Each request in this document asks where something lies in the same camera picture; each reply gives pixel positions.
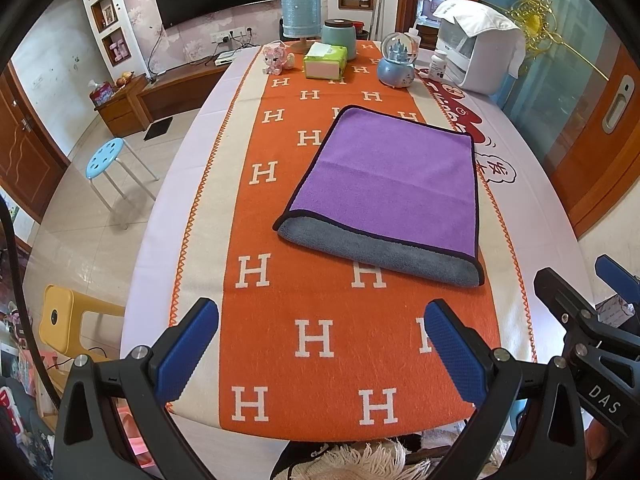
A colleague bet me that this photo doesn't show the white squeeze bottle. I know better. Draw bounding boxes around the white squeeze bottle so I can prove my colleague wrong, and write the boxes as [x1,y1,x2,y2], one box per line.
[406,27,421,58]

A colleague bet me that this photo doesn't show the gold wall ornament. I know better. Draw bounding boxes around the gold wall ornament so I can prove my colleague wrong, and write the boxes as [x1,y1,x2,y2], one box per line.
[506,0,608,81]

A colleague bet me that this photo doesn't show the wooden TV cabinet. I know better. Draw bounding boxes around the wooden TV cabinet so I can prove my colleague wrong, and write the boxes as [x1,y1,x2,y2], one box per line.
[96,63,228,138]

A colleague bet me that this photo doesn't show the white wall shelf unit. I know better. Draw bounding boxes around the white wall shelf unit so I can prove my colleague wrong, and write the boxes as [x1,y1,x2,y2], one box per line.
[82,0,146,81]

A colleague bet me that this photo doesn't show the blue snow globe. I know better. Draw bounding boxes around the blue snow globe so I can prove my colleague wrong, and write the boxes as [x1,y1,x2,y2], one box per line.
[376,32,416,89]

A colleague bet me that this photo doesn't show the pink toy figurine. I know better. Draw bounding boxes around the pink toy figurine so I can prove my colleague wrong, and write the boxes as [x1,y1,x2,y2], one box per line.
[262,41,295,75]

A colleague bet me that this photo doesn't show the purple grey microfibre towel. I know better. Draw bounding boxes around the purple grey microfibre towel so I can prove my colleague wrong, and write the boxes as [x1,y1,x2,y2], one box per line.
[273,105,485,287]

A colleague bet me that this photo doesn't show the white pill bottle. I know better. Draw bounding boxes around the white pill bottle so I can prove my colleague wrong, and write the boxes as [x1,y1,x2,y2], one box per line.
[428,50,447,81]

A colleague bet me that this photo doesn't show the white desktop appliance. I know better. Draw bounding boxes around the white desktop appliance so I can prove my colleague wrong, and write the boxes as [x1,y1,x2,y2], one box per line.
[435,0,526,97]

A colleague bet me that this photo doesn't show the brown wooden door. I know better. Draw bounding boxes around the brown wooden door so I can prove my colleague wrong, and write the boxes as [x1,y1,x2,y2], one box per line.
[0,62,70,223]

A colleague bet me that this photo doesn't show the green tissue box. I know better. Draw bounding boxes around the green tissue box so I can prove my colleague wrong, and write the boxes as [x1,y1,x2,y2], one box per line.
[303,42,348,81]

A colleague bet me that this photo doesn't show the blue plastic stool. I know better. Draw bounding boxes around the blue plastic stool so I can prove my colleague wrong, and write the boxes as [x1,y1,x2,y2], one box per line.
[85,138,158,214]

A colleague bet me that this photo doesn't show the teal canister with brown lid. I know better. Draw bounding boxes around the teal canister with brown lid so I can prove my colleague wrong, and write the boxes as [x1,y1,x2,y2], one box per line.
[321,18,357,61]

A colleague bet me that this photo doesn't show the white tablecloth with red print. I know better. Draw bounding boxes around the white tablecloth with red print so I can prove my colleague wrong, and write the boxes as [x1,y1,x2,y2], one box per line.
[119,41,599,480]

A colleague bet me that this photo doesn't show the white cloth on appliance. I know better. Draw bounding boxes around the white cloth on appliance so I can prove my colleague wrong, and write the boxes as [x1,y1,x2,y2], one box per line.
[432,0,526,80]

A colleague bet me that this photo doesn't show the wooden sliding door with handle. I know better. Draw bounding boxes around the wooden sliding door with handle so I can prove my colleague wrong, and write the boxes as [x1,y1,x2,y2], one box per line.
[544,46,639,238]

